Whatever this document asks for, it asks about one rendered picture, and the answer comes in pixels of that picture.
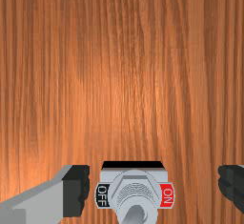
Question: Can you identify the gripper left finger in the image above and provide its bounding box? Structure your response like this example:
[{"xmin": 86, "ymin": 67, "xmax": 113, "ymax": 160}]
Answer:
[{"xmin": 0, "ymin": 164, "xmax": 91, "ymax": 224}]

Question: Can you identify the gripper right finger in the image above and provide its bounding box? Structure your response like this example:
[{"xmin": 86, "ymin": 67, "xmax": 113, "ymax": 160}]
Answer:
[{"xmin": 217, "ymin": 164, "xmax": 244, "ymax": 215}]

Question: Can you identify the grey toggle switch black base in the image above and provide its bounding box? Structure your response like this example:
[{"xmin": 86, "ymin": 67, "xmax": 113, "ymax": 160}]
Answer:
[{"xmin": 93, "ymin": 160, "xmax": 175, "ymax": 224}]

